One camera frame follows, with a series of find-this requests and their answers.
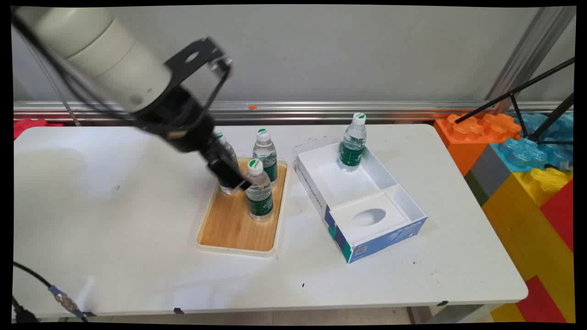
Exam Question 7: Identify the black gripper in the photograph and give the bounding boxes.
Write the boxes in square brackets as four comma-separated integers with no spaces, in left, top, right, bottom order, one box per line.
[136,85,253,192]

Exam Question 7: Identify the water bottle green label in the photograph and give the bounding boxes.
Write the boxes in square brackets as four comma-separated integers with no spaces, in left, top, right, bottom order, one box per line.
[252,128,278,185]
[215,132,240,194]
[338,113,368,173]
[245,159,274,223]

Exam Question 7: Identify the bamboo tray white rim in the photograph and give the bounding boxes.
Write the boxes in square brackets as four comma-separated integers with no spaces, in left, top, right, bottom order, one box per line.
[196,156,289,257]

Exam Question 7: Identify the open white blue cardboard box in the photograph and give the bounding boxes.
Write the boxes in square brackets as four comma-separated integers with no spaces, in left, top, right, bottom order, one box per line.
[293,141,428,264]

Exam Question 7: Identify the red plastic object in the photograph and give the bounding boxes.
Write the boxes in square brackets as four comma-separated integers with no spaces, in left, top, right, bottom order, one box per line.
[13,118,66,141]

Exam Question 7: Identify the orange giant building block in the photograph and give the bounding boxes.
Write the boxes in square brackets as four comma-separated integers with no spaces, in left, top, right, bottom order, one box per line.
[433,113,522,177]

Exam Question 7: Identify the green giant building block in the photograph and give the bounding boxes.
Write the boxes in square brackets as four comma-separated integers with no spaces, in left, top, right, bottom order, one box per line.
[464,170,490,207]

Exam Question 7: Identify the grey giant building block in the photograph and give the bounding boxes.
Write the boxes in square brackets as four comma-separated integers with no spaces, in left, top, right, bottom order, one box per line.
[470,144,513,198]

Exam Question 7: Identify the grey table leg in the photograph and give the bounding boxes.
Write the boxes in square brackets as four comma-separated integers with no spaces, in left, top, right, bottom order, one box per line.
[407,304,503,324]

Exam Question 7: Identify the black tripod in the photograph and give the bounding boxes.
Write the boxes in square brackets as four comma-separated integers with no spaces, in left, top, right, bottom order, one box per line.
[454,57,575,146]

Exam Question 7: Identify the yellow giant building block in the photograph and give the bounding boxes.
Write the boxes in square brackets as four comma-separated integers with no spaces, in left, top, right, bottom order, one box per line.
[482,167,575,324]

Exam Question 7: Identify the blue giant building block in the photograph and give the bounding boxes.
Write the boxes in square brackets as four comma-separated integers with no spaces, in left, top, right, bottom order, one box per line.
[491,112,574,173]

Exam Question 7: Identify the red giant building block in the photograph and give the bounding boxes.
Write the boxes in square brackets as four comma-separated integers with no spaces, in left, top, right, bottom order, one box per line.
[540,180,575,253]

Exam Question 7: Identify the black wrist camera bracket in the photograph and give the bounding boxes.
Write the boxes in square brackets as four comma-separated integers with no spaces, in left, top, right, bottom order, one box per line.
[164,37,233,121]

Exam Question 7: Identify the aluminium wall rail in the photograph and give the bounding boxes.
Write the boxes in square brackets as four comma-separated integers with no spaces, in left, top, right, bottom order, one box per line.
[14,101,574,125]

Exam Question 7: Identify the cable with metal connector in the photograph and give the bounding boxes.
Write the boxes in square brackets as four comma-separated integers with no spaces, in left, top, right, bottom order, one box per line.
[13,261,89,321]

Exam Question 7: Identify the black cable plug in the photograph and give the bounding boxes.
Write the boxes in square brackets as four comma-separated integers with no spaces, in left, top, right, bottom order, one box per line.
[11,296,40,324]

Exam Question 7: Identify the aluminium frame post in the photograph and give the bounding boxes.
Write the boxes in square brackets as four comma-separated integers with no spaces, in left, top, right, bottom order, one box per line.
[485,6,576,114]

